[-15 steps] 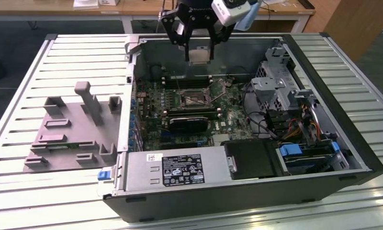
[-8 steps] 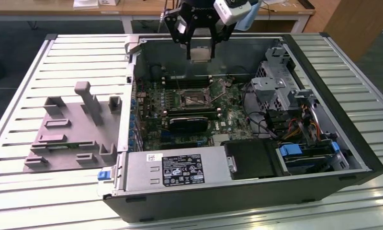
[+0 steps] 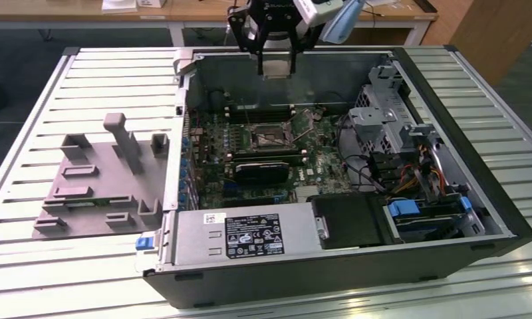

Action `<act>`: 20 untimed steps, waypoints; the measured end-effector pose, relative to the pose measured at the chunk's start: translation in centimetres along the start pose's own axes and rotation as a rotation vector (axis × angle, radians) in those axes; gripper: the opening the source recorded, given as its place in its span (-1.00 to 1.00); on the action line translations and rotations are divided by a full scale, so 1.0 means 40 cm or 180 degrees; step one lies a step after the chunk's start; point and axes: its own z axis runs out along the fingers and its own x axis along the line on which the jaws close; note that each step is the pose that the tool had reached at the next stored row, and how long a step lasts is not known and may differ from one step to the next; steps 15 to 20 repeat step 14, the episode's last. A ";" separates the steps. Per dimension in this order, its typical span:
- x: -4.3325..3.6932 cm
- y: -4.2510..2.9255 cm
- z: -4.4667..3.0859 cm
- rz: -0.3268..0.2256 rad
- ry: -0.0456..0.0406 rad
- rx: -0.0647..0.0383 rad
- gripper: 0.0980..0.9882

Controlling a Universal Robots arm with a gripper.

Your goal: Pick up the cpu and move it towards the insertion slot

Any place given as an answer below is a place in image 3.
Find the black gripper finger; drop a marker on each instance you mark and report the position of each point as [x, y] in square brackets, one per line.
[293, 64]
[261, 64]

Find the silver topped CPU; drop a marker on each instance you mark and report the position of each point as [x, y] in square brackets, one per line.
[276, 69]

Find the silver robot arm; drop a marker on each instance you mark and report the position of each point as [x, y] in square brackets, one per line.
[276, 42]

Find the CPU socket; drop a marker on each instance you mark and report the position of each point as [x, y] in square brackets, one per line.
[265, 136]

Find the pale blue fabric piece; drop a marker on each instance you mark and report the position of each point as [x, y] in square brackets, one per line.
[341, 25]

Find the thin metal locking lever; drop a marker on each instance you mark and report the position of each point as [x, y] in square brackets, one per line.
[247, 119]
[304, 131]

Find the grey metal drive cage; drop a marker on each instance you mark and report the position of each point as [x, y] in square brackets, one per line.
[376, 116]

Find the black graphics card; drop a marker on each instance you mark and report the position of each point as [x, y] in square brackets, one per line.
[261, 172]

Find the green motherboard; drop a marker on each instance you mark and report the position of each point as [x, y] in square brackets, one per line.
[319, 172]

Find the small silver heatsink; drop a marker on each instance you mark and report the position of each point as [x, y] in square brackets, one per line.
[308, 193]

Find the wooden desk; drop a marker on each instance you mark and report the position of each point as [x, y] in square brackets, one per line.
[70, 18]

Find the grey plastic parts rack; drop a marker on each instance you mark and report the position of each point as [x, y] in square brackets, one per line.
[101, 159]

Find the wooden cabinet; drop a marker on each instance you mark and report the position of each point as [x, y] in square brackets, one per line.
[500, 33]

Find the blue disk carrier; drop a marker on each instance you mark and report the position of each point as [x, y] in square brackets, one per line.
[401, 207]

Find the black plastic shroud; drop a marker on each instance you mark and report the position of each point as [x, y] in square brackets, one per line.
[355, 222]

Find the grey power supply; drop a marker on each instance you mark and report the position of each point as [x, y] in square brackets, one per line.
[195, 232]

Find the green RAM stick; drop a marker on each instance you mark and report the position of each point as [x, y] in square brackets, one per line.
[98, 201]

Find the blue plastic clip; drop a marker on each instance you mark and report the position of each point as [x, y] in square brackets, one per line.
[465, 203]

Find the blue case latch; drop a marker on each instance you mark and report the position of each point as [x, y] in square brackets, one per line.
[144, 243]

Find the black open PC case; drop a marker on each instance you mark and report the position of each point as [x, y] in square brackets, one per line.
[292, 282]

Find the white camera box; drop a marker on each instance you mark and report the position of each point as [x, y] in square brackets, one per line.
[312, 11]

